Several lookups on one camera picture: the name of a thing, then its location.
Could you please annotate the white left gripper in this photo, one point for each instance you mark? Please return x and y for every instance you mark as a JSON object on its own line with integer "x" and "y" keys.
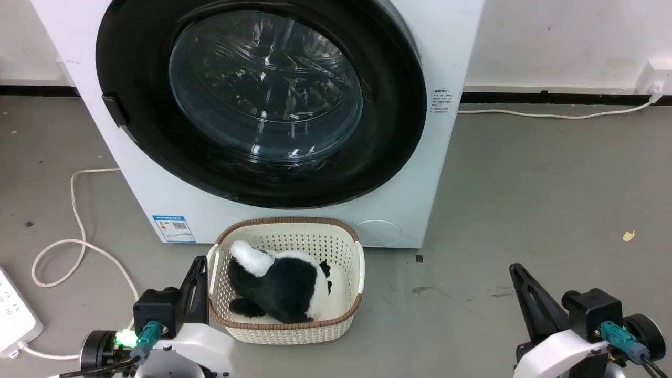
{"x": 205, "y": 346}

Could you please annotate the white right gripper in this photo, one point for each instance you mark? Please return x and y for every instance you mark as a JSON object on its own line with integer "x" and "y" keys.
{"x": 556, "y": 354}

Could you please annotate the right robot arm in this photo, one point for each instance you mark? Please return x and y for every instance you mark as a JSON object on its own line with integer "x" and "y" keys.
{"x": 643, "y": 336}

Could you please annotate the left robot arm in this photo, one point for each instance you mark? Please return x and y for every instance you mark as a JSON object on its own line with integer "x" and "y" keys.
{"x": 97, "y": 349}

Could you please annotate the round black washing machine door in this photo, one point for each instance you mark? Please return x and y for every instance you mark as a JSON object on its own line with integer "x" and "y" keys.
{"x": 394, "y": 131}

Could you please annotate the white front-load washing machine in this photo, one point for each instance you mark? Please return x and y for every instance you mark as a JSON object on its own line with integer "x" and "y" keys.
{"x": 451, "y": 47}

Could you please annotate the blue energy label sticker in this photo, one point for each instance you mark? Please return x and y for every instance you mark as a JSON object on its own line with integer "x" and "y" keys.
{"x": 174, "y": 229}

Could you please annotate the black and white plush toy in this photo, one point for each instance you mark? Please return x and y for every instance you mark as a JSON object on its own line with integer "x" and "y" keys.
{"x": 283, "y": 286}

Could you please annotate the yellow paper scrap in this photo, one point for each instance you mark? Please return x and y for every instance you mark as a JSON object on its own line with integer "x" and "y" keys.
{"x": 629, "y": 235}

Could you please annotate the cream plastic laundry basket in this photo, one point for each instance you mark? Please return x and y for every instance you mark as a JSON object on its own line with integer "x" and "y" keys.
{"x": 346, "y": 252}

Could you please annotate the round drain filter cover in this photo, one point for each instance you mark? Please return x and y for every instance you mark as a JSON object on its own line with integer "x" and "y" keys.
{"x": 378, "y": 233}

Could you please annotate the white power strip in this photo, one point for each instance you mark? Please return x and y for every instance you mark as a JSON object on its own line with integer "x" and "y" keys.
{"x": 13, "y": 315}

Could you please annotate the small printed text sticker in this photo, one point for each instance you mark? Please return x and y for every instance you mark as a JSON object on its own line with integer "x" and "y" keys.
{"x": 441, "y": 101}

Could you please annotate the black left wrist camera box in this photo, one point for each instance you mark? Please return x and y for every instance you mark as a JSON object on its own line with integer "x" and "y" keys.
{"x": 156, "y": 310}

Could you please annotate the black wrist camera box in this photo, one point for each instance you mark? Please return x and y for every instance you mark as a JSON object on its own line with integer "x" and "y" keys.
{"x": 593, "y": 312}
{"x": 156, "y": 310}

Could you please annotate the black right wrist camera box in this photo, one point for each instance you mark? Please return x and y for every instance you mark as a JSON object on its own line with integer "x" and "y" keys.
{"x": 593, "y": 312}

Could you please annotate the white wall plug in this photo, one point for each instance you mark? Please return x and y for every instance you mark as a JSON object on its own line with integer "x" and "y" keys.
{"x": 655, "y": 86}

